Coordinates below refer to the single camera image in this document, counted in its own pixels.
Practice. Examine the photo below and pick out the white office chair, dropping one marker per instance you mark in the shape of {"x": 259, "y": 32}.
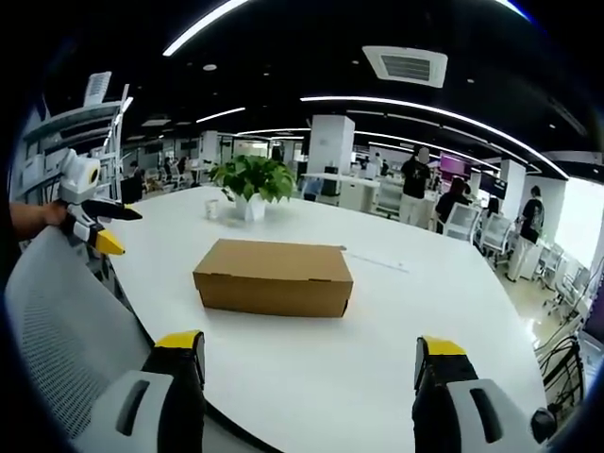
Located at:
{"x": 496, "y": 236}
{"x": 461, "y": 222}

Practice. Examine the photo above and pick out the ceiling air conditioner vent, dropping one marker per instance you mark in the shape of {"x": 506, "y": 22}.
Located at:
{"x": 405, "y": 66}

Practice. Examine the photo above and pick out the grey mesh office chair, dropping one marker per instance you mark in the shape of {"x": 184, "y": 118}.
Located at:
{"x": 66, "y": 321}

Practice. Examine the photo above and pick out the brown cardboard shoe box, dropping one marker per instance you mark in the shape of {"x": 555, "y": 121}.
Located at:
{"x": 273, "y": 276}

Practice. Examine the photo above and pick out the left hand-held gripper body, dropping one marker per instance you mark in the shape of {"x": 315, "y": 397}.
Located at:
{"x": 78, "y": 177}

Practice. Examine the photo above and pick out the white paper cup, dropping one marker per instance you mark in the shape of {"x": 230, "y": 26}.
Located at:
{"x": 212, "y": 208}

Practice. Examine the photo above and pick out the white cabinet desk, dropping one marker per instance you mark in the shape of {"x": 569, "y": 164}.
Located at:
{"x": 351, "y": 191}

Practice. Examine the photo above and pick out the person's left hand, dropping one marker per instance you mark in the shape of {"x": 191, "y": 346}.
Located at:
{"x": 53, "y": 213}

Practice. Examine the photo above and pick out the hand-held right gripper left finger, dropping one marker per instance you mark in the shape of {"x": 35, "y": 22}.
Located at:
{"x": 156, "y": 401}

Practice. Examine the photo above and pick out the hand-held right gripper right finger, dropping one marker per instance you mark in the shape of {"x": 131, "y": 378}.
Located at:
{"x": 458, "y": 401}

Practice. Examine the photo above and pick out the green potted plant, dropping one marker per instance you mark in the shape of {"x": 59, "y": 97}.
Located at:
{"x": 255, "y": 181}

